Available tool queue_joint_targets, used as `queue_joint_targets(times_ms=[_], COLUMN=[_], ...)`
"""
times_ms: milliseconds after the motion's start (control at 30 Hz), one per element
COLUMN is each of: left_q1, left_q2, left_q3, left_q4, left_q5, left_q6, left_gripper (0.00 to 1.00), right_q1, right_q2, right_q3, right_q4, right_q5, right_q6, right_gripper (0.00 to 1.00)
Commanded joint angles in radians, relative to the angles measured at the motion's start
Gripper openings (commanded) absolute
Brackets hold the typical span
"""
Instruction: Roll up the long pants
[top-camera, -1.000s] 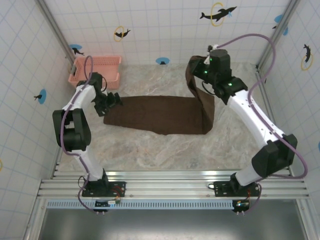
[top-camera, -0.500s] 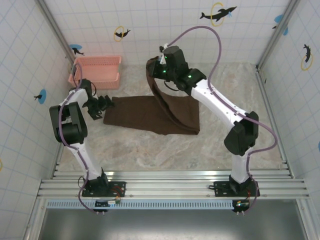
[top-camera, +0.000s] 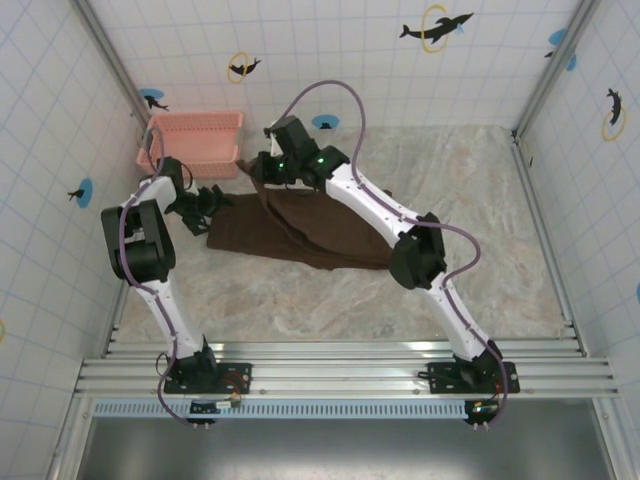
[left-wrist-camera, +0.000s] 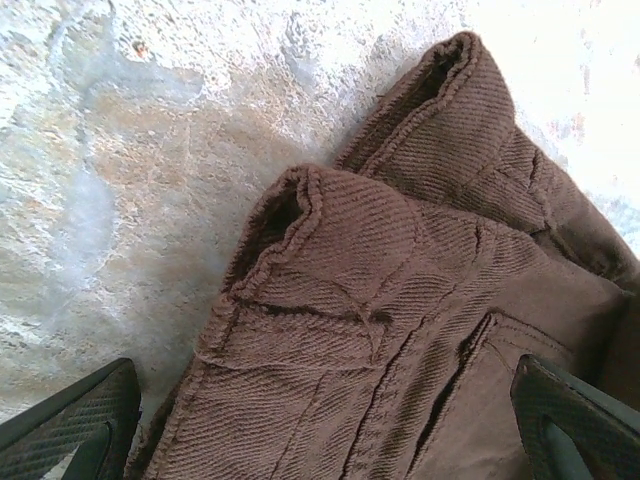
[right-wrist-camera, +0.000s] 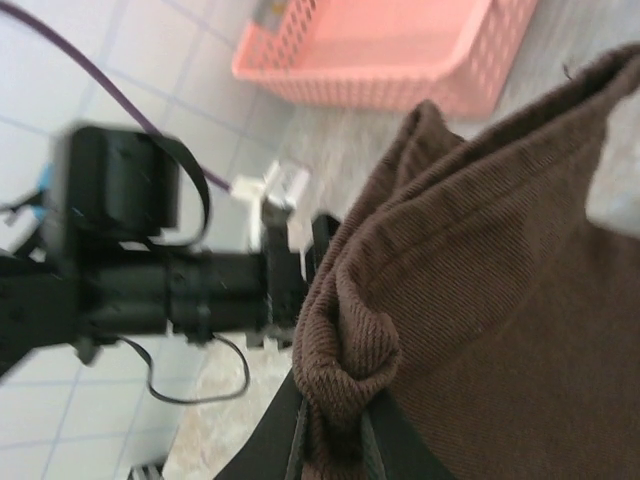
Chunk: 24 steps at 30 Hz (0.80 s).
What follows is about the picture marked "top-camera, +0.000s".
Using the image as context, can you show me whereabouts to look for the brown long pants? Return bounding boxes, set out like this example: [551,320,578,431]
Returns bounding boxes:
[206,157,401,273]

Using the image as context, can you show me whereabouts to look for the pink plastic basket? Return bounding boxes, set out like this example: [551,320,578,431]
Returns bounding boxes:
[133,111,245,181]

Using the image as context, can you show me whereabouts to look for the blue round seal sticker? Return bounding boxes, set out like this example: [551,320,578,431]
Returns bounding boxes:
[66,177,95,209]

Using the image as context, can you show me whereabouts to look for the blue oval dolphin sticker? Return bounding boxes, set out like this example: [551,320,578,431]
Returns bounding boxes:
[136,87,171,113]

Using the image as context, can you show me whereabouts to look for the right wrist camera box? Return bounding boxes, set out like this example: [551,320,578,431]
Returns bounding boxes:
[263,126,283,158]

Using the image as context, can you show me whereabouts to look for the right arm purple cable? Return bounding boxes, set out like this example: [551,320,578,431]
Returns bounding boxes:
[281,79,512,430]

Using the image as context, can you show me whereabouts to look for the small dolphin ring sticker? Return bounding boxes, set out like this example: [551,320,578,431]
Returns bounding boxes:
[226,50,263,85]

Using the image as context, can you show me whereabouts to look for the left aluminium corner post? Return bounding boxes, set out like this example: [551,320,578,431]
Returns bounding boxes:
[73,0,152,122]

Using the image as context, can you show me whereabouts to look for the aluminium corner post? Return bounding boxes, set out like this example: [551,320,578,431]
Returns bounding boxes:
[513,0,604,140]
[73,0,152,122]

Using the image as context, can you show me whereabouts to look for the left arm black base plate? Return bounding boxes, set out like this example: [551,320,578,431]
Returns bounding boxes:
[162,360,254,397]

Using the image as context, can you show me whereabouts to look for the aluminium mounting rail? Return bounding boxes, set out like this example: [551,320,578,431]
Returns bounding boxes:
[73,341,621,401]

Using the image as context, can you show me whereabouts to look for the slotted cable duct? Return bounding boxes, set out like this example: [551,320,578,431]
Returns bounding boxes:
[91,398,472,420]

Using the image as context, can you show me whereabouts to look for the right aluminium side rail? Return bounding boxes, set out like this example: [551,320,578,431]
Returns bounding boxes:
[509,130,590,359]

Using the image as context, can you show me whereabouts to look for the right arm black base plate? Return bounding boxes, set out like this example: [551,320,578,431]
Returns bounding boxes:
[416,359,522,397]

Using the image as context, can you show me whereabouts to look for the right aluminium corner post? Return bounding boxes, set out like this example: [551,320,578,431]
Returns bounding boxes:
[513,0,604,140]

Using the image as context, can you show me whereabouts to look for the blue sticker behind post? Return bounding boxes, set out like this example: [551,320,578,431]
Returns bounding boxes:
[543,28,578,72]

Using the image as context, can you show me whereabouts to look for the dolphin ring wall sticker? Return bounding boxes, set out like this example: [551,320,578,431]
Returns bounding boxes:
[600,87,629,143]

